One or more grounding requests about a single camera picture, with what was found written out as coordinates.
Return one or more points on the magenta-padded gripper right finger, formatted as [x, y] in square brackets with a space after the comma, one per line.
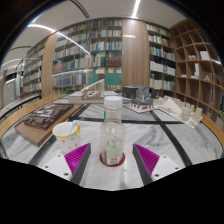
[147, 160]

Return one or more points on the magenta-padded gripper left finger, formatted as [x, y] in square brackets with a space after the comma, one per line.
[77, 159]

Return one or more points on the clear plastic drink bottle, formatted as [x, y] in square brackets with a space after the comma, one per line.
[112, 136]

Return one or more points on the white cup with yellow rim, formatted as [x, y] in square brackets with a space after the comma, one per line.
[65, 140]

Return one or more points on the flat round red coaster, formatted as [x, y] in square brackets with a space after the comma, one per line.
[102, 161]

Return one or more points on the pale blue spoon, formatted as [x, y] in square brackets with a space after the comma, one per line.
[73, 126]

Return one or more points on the brown model on wooden board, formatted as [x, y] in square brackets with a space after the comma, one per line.
[43, 123]

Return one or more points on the white city block model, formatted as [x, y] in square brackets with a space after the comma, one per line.
[178, 110]

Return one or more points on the dark grey building model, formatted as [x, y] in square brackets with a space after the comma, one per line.
[141, 96]

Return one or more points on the beige architectural building model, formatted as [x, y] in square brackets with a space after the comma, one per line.
[91, 93]

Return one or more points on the curved wooden slat bench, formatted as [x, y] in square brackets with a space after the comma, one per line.
[23, 111]
[215, 131]

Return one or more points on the wooden cubby shelf unit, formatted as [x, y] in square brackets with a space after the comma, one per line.
[196, 66]

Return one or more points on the straight ceiling light strip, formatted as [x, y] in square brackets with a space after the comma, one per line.
[135, 8]

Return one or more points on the tall wooden bookshelf wall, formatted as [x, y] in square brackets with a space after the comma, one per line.
[100, 50]

